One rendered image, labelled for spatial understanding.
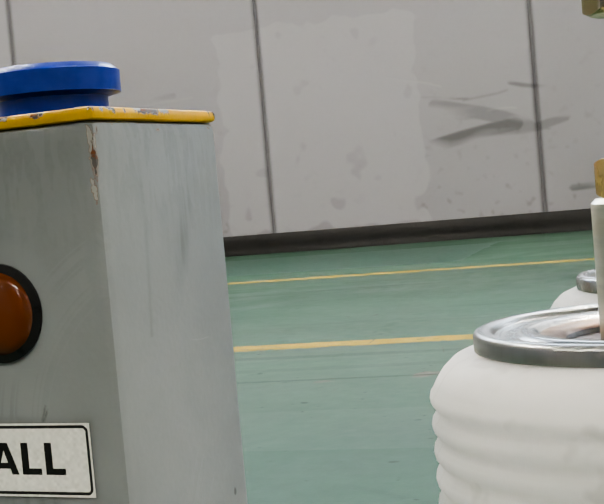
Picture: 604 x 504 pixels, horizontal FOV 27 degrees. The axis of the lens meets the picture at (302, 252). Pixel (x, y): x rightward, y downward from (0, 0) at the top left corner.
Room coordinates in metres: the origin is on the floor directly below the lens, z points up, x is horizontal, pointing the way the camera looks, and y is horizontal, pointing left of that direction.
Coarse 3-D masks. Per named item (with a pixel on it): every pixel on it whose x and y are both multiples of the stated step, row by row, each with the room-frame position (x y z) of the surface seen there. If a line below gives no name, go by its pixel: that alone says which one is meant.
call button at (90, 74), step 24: (0, 72) 0.35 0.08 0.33; (24, 72) 0.35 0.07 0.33; (48, 72) 0.35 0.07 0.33; (72, 72) 0.35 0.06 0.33; (96, 72) 0.36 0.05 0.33; (0, 96) 0.35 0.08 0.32; (24, 96) 0.35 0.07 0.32; (48, 96) 0.35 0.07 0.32; (72, 96) 0.36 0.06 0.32; (96, 96) 0.36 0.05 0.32
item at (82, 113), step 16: (48, 112) 0.33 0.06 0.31; (64, 112) 0.33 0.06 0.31; (80, 112) 0.33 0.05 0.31; (96, 112) 0.33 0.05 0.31; (112, 112) 0.33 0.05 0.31; (128, 112) 0.34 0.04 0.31; (144, 112) 0.35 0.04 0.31; (160, 112) 0.36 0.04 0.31; (176, 112) 0.37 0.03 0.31; (192, 112) 0.37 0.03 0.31; (208, 112) 0.38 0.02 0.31; (0, 128) 0.34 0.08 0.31; (16, 128) 0.34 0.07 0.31
